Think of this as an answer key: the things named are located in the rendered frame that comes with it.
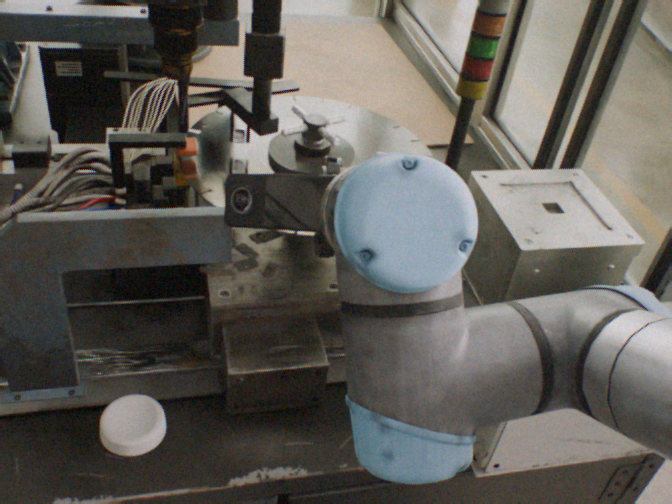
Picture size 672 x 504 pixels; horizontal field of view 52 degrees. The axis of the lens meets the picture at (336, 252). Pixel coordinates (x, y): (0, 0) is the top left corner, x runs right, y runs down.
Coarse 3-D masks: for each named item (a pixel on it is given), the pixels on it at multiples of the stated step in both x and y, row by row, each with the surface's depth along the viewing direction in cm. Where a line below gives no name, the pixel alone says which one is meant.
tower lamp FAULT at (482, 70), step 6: (468, 60) 100; (474, 60) 99; (480, 60) 99; (486, 60) 99; (492, 60) 99; (462, 66) 101; (468, 66) 100; (474, 66) 99; (480, 66) 99; (486, 66) 99; (492, 66) 101; (462, 72) 101; (468, 72) 100; (474, 72) 100; (480, 72) 100; (486, 72) 100; (474, 78) 100; (480, 78) 100; (486, 78) 101
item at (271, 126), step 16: (256, 80) 77; (272, 80) 77; (224, 96) 84; (240, 96) 82; (256, 96) 78; (240, 112) 81; (256, 112) 79; (272, 112) 80; (256, 128) 79; (272, 128) 80
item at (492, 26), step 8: (480, 16) 96; (488, 16) 95; (496, 16) 95; (504, 16) 95; (472, 24) 98; (480, 24) 96; (488, 24) 95; (496, 24) 96; (480, 32) 97; (488, 32) 96; (496, 32) 96
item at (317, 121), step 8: (296, 112) 87; (304, 112) 87; (304, 120) 85; (312, 120) 85; (320, 120) 85; (328, 120) 86; (336, 120) 87; (344, 120) 88; (288, 128) 83; (296, 128) 84; (304, 128) 84; (312, 128) 84; (320, 128) 84; (304, 136) 86; (312, 136) 85; (320, 136) 85; (328, 136) 83; (312, 144) 86; (336, 144) 83
